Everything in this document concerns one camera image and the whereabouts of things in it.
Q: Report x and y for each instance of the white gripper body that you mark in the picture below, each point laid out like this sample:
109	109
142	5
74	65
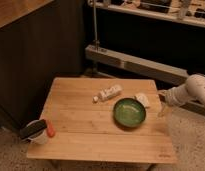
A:
165	107

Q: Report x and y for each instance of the green ceramic bowl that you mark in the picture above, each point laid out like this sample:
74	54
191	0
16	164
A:
129	112

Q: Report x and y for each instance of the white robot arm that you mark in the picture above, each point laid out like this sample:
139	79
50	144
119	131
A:
189	95

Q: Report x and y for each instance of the white plastic bottle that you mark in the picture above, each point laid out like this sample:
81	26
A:
108	93

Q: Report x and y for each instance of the wooden table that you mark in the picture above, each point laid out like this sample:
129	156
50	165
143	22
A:
86	130

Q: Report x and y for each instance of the metal shelf rack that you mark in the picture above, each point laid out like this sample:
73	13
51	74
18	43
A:
138	65

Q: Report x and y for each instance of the orange carrot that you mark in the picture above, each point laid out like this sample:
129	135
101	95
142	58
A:
50	130

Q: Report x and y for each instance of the white mug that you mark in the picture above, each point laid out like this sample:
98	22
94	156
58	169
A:
39	138

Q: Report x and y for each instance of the dark wooden cabinet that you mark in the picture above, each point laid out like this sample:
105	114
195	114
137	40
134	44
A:
34	50

